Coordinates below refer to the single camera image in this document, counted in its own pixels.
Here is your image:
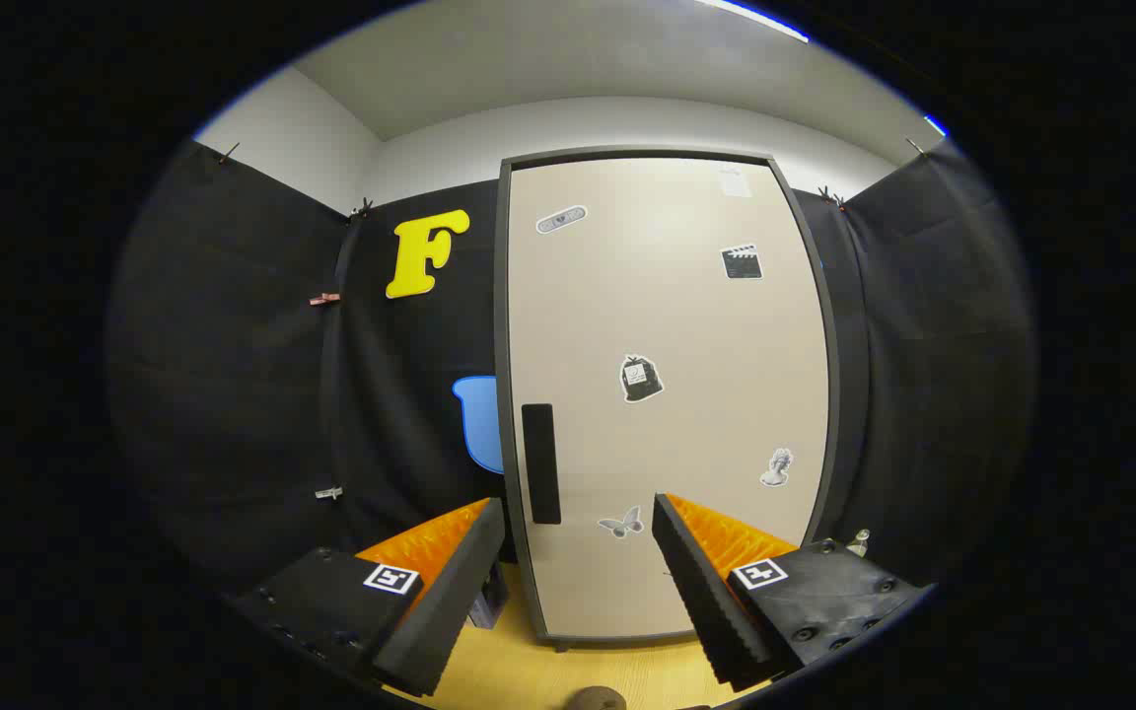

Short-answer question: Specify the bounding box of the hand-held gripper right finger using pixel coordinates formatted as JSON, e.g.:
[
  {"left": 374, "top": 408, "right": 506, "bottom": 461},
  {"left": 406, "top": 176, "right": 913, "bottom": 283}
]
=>
[{"left": 651, "top": 492, "right": 932, "bottom": 693}]

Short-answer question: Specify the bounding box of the black backdrop cloth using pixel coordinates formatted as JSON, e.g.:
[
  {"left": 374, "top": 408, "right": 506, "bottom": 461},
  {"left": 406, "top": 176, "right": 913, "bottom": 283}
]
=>
[{"left": 105, "top": 138, "right": 1037, "bottom": 604}]

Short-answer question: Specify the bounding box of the grey shoe cabinet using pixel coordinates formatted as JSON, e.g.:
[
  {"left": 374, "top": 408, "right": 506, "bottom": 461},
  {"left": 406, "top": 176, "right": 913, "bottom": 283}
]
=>
[{"left": 492, "top": 145, "right": 842, "bottom": 654}]

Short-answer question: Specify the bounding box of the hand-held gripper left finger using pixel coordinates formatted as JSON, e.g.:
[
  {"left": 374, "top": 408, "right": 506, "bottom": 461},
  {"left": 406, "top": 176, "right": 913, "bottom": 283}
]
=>
[{"left": 231, "top": 497, "right": 508, "bottom": 698}]

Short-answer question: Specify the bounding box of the blue book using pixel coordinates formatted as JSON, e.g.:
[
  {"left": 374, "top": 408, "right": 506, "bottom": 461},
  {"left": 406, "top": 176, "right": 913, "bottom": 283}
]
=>
[{"left": 467, "top": 564, "right": 511, "bottom": 630}]

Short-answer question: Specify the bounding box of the black door handle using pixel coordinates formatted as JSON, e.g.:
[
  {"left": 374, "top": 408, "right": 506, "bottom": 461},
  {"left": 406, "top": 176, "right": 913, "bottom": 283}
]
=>
[{"left": 521, "top": 402, "right": 563, "bottom": 526}]

